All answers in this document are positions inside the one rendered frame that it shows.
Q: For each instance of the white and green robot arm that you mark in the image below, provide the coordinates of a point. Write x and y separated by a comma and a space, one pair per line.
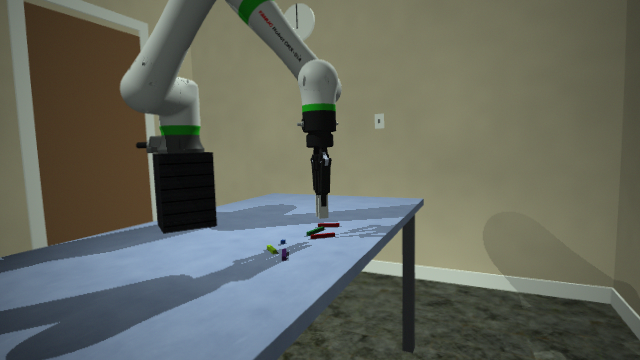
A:
151, 83

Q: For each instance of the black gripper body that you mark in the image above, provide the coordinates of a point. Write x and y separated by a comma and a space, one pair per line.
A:
320, 142

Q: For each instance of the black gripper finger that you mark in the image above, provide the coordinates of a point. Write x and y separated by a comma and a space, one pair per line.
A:
323, 184
315, 182

